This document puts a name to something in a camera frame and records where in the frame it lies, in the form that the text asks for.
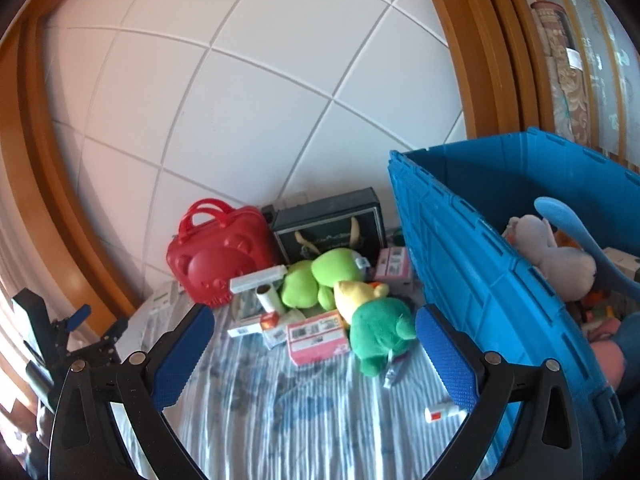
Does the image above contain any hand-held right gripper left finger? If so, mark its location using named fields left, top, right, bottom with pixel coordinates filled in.
left=47, top=302, right=217, bottom=480

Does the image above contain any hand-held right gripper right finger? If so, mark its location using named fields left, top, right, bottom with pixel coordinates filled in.
left=415, top=302, right=586, bottom=480

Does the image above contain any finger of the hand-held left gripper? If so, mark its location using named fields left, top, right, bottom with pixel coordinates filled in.
left=52, top=305, right=93, bottom=348
left=75, top=317, right=130, bottom=368

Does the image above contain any blue plastic crate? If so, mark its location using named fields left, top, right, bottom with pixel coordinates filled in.
left=387, top=127, right=640, bottom=480

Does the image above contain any white plush dog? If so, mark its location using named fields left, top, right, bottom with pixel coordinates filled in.
left=502, top=215, right=598, bottom=303

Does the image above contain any blue boomerang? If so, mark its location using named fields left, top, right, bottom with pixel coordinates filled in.
left=534, top=196, right=640, bottom=295

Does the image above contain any white ointment tube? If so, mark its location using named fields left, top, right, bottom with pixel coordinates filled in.
left=424, top=400, right=471, bottom=423

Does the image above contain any small grey packet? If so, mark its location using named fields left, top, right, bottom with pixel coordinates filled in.
left=382, top=357, right=403, bottom=390

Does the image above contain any white flat box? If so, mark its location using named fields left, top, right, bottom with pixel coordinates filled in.
left=149, top=282, right=188, bottom=318

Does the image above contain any yellow and green plush toy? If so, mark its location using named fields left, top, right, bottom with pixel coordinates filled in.
left=334, top=280, right=417, bottom=377

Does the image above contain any clear plastic packet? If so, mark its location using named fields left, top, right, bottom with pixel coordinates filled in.
left=232, top=292, right=263, bottom=321

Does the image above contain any red bear suitcase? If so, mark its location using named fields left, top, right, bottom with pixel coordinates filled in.
left=166, top=198, right=280, bottom=308

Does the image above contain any cardboard roll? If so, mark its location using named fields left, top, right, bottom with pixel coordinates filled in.
left=256, top=284, right=285, bottom=317

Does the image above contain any long white box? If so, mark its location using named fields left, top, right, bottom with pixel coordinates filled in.
left=229, top=266, right=288, bottom=295

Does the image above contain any pink box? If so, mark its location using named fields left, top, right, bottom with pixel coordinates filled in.
left=374, top=246, right=416, bottom=283

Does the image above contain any pink tissue pack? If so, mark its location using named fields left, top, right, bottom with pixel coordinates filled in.
left=286, top=310, right=351, bottom=367

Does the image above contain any striped blanket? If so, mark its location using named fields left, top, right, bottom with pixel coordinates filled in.
left=107, top=280, right=506, bottom=480

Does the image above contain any lime green plush toy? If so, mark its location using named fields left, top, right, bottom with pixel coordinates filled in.
left=279, top=247, right=371, bottom=312

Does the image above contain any black gift box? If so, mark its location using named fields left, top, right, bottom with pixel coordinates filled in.
left=270, top=187, right=388, bottom=266

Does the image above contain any rolled patterned carpet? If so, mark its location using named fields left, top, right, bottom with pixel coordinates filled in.
left=530, top=1, right=593, bottom=148

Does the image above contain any patterned glass door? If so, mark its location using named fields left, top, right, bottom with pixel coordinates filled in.
left=520, top=0, right=640, bottom=171

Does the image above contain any wooden door frame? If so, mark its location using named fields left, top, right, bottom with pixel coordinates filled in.
left=0, top=10, right=151, bottom=321
left=415, top=0, right=558, bottom=143

